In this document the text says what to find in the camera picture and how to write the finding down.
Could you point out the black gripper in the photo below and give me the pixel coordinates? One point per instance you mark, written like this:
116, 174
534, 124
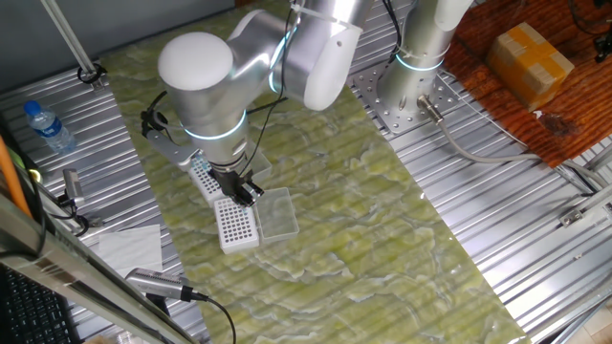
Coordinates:
230, 180

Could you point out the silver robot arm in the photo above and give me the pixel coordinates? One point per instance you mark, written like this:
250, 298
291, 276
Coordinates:
205, 105

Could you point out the white pipette tip rack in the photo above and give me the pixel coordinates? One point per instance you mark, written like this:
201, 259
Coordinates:
205, 188
236, 227

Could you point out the clear plastic box lid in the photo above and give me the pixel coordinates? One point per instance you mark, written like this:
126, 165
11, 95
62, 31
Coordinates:
263, 168
276, 217

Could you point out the green marble pattern mat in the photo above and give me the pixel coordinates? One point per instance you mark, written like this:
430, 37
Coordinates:
358, 239

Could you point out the white paper sheet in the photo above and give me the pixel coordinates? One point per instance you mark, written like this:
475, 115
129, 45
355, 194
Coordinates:
129, 248

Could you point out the black clamp tool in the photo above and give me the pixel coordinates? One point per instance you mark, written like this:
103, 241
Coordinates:
76, 220

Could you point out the clear water bottle blue cap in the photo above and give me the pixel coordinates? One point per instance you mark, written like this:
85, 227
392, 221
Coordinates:
52, 131

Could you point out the orange tube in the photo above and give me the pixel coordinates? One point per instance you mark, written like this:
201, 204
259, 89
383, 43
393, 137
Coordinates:
13, 179

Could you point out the aluminium pole with black clamp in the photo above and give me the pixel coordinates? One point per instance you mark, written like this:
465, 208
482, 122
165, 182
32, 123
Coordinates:
70, 38

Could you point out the black keyboard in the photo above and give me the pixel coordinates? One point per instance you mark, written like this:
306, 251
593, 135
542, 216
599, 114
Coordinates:
33, 315

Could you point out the cardboard box with yellow tape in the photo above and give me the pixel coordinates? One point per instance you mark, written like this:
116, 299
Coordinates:
526, 67

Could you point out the reddish brown wooden table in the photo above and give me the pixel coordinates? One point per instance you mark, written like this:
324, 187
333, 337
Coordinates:
588, 119

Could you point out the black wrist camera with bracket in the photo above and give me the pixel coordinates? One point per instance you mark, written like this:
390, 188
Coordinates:
174, 152

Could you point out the large silver camera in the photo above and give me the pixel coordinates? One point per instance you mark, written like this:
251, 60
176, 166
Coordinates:
153, 283

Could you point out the small silver side camera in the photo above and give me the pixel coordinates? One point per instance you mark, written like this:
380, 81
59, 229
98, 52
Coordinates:
72, 184

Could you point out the aluminium frame beam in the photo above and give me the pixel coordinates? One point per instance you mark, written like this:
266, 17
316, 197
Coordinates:
57, 265

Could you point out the aluminium profile with bracket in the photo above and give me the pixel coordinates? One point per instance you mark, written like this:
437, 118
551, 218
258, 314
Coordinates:
571, 217

